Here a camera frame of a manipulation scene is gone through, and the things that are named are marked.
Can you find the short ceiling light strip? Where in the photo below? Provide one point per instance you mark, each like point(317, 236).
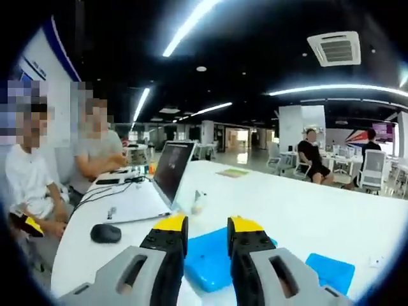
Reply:
point(210, 109)
point(141, 103)

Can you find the black computer mouse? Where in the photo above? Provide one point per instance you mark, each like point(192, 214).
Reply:
point(106, 233)

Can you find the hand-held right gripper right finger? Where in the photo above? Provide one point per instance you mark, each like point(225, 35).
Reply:
point(303, 287)

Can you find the white wall panel blue trim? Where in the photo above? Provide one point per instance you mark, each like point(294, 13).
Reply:
point(41, 63)

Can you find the small white grey gadget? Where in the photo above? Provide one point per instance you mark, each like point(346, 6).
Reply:
point(198, 204)

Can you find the black smartphone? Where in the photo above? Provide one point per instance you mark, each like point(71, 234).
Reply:
point(107, 182)

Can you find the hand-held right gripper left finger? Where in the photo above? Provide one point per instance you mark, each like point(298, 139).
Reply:
point(105, 283)

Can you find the flat green yellow pad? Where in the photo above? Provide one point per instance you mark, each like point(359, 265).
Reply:
point(232, 172)

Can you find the white mesh office chair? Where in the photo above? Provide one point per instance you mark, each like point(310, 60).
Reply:
point(373, 170)

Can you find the long curved ceiling light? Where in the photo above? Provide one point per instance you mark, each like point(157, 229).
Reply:
point(188, 27)

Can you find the white laptop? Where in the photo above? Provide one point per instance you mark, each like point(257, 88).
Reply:
point(173, 169)

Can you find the white ceiling air vent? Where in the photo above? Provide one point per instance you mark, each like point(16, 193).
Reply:
point(334, 48)

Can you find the purple red wall mural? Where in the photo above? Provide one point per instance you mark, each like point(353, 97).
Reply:
point(360, 135)

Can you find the curved ceiling light strip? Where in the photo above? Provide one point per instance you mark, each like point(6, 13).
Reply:
point(334, 86)

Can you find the blue plastic bin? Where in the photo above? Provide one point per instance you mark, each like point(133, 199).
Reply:
point(334, 271)
point(207, 264)

